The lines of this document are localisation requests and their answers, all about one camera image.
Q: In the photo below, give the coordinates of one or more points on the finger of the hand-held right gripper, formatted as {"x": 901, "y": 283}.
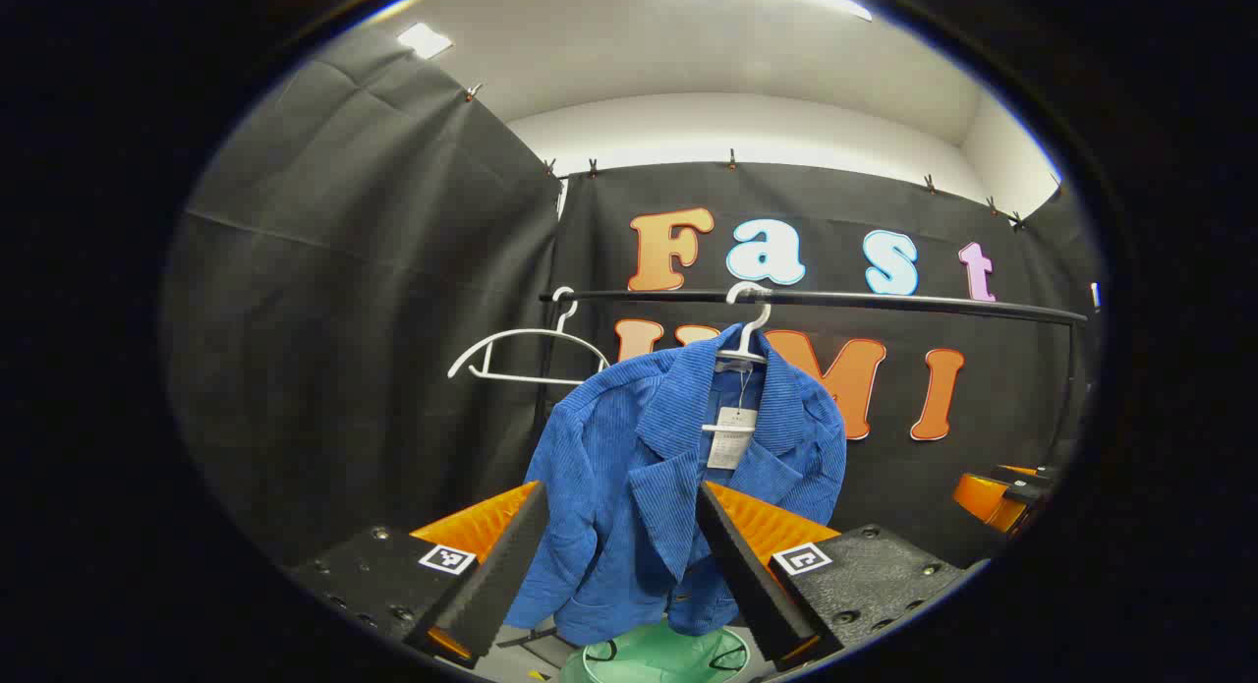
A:
{"x": 988, "y": 501}

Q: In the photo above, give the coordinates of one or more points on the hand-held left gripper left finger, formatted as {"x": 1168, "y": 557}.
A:
{"x": 501, "y": 575}

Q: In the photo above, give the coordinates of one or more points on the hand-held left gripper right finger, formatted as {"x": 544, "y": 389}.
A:
{"x": 752, "y": 575}

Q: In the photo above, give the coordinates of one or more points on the green laundry hamper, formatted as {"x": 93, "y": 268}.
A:
{"x": 668, "y": 658}

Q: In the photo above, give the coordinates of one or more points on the white plastic hanger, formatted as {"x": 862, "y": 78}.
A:
{"x": 521, "y": 333}
{"x": 742, "y": 357}

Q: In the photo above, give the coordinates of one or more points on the black clothes rack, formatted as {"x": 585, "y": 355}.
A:
{"x": 885, "y": 301}

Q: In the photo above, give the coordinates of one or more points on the white paper tag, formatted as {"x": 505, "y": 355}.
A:
{"x": 732, "y": 445}

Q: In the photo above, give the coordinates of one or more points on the small ceiling light panel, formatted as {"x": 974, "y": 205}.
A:
{"x": 425, "y": 40}

